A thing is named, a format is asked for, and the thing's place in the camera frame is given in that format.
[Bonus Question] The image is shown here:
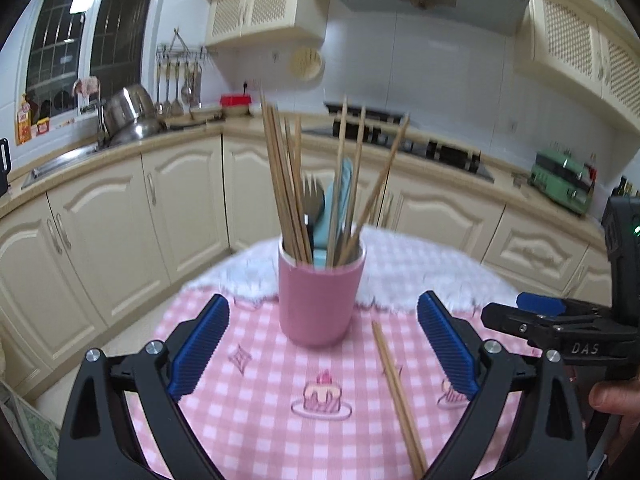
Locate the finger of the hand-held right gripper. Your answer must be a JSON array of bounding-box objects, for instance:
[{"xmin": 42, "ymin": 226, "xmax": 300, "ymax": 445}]
[
  {"xmin": 481, "ymin": 302, "xmax": 566, "ymax": 352},
  {"xmin": 516, "ymin": 292, "xmax": 614, "ymax": 317}
]

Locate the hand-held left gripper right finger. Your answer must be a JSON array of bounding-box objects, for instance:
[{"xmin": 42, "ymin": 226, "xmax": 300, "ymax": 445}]
[{"xmin": 416, "ymin": 290, "xmax": 589, "ymax": 480}]

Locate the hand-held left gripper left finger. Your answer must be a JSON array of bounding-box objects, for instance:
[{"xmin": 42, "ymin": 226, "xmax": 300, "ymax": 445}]
[{"xmin": 56, "ymin": 293, "xmax": 231, "ymax": 480}]

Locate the pink cup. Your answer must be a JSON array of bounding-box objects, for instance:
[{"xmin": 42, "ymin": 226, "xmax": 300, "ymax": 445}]
[{"xmin": 277, "ymin": 237, "xmax": 367, "ymax": 347}]

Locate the bundle of wooden chopsticks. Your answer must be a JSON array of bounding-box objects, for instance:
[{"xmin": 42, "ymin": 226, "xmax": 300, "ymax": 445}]
[{"xmin": 259, "ymin": 91, "xmax": 411, "ymax": 266}]

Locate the person's right hand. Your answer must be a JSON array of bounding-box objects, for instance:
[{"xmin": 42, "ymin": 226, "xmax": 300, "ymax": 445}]
[{"xmin": 589, "ymin": 382, "xmax": 640, "ymax": 416}]

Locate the wooden chopstick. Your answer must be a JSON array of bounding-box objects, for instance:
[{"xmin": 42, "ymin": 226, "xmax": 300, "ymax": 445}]
[
  {"xmin": 376, "ymin": 321, "xmax": 430, "ymax": 477},
  {"xmin": 371, "ymin": 321, "xmax": 423, "ymax": 480}
]

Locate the pink checked tablecloth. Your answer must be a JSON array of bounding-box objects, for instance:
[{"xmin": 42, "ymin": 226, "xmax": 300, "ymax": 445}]
[{"xmin": 127, "ymin": 292, "xmax": 543, "ymax": 480}]

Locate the white fluffy table cover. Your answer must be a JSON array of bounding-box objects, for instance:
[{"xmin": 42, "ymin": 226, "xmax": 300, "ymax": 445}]
[{"xmin": 181, "ymin": 224, "xmax": 521, "ymax": 323}]

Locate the green electric cooker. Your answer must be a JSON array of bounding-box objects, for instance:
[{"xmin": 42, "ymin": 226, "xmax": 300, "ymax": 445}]
[{"xmin": 529, "ymin": 147, "xmax": 596, "ymax": 216}]

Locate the cream base cabinet run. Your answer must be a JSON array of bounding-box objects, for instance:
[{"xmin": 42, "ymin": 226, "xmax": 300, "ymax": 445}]
[
  {"xmin": 0, "ymin": 135, "xmax": 231, "ymax": 401},
  {"xmin": 222, "ymin": 137, "xmax": 616, "ymax": 311}
]

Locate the black gas cooktop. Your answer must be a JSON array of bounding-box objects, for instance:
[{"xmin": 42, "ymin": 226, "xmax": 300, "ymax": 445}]
[{"xmin": 302, "ymin": 127, "xmax": 496, "ymax": 183}]

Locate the metal fork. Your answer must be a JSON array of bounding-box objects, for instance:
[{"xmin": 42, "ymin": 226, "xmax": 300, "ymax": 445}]
[{"xmin": 301, "ymin": 174, "xmax": 328, "ymax": 221}]

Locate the patterned floor mat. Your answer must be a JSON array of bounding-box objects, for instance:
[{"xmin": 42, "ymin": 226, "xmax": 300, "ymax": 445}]
[{"xmin": 0, "ymin": 377, "xmax": 60, "ymax": 478}]

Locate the steel mixing basin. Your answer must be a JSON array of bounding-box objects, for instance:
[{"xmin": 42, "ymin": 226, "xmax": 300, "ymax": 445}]
[{"xmin": 107, "ymin": 119, "xmax": 166, "ymax": 146}]

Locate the steel sink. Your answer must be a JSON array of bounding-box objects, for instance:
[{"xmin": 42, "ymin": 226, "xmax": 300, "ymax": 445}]
[{"xmin": 22, "ymin": 145, "xmax": 101, "ymax": 186}]

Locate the chrome faucet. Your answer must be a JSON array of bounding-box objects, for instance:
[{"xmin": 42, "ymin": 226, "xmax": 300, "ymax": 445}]
[{"xmin": 80, "ymin": 100, "xmax": 108, "ymax": 146}]

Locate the red lidded container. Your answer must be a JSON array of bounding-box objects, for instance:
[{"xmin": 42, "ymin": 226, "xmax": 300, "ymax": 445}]
[{"xmin": 220, "ymin": 94, "xmax": 252, "ymax": 118}]

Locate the cream lattice door cabinet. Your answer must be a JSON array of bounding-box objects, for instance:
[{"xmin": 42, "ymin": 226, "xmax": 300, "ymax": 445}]
[
  {"xmin": 515, "ymin": 0, "xmax": 640, "ymax": 133},
  {"xmin": 205, "ymin": 0, "xmax": 328, "ymax": 51}
]

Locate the black flat griddle pan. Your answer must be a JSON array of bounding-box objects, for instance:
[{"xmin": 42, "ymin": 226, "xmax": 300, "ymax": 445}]
[{"xmin": 324, "ymin": 102, "xmax": 406, "ymax": 126}]

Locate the steel stock pot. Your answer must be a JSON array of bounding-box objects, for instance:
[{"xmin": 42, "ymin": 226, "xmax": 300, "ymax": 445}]
[{"xmin": 102, "ymin": 85, "xmax": 156, "ymax": 133}]

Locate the black object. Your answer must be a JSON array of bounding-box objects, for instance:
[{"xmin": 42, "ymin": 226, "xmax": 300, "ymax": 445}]
[{"xmin": 0, "ymin": 137, "xmax": 12, "ymax": 196}]

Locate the pink rag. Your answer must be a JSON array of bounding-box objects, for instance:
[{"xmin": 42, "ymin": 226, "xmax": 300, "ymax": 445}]
[{"xmin": 72, "ymin": 76, "xmax": 101, "ymax": 98}]

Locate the orange oil bottle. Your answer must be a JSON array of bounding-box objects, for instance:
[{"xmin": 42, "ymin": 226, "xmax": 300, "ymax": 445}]
[{"xmin": 15, "ymin": 94, "xmax": 32, "ymax": 147}]

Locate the dark kitchen window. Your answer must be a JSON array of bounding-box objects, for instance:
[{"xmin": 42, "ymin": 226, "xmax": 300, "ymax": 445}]
[{"xmin": 25, "ymin": 0, "xmax": 163, "ymax": 111}]

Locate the black utensil handle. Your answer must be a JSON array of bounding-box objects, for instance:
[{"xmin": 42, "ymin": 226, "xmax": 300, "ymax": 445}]
[{"xmin": 301, "ymin": 214, "xmax": 317, "ymax": 261}]

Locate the light blue utensil handle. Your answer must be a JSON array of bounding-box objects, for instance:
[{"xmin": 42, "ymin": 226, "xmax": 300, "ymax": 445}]
[{"xmin": 312, "ymin": 156, "xmax": 355, "ymax": 267}]

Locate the wall utensil rack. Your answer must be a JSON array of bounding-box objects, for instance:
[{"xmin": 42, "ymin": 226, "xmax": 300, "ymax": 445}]
[{"xmin": 156, "ymin": 27, "xmax": 208, "ymax": 66}]

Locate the round cream wall trivet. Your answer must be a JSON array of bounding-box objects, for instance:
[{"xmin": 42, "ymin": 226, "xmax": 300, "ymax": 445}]
[{"xmin": 290, "ymin": 46, "xmax": 326, "ymax": 80}]

